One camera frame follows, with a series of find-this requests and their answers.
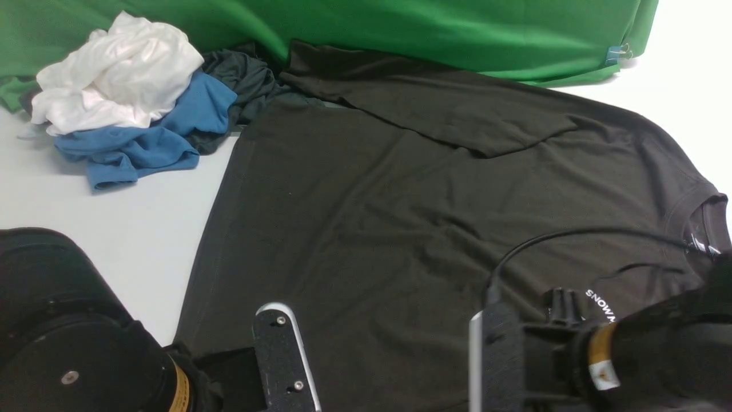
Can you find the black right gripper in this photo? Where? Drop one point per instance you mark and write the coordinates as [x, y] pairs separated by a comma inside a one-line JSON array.
[[556, 353]]

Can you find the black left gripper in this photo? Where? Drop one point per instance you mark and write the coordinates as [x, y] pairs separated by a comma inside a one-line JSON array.
[[225, 381]]

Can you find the dark gray long-sleeved shirt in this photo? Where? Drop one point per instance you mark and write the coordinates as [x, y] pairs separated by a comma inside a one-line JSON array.
[[378, 211]]

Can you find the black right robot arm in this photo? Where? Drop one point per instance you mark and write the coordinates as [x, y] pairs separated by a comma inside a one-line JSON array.
[[672, 356]]

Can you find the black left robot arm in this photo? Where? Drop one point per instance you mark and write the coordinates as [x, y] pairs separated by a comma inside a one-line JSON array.
[[68, 344]]

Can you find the crumpled blue shirt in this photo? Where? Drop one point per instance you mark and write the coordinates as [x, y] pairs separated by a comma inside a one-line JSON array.
[[116, 156]]

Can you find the crumpled dark teal shirt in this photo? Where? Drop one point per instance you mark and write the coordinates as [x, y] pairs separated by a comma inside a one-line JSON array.
[[252, 80]]

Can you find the crumpled white shirt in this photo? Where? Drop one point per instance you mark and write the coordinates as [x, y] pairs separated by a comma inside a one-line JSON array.
[[128, 76]]

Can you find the blue binder clip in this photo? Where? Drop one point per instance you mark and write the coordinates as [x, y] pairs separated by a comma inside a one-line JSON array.
[[618, 53]]

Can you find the green backdrop cloth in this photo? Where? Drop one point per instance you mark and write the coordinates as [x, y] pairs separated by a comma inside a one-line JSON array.
[[546, 43]]

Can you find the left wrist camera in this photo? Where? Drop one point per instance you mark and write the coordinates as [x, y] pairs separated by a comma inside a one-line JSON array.
[[287, 380]]

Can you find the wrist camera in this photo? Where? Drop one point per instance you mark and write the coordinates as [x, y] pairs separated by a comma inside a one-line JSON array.
[[495, 363], [287, 380]]

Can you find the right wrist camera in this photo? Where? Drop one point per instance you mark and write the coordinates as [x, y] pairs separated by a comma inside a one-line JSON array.
[[495, 363]]

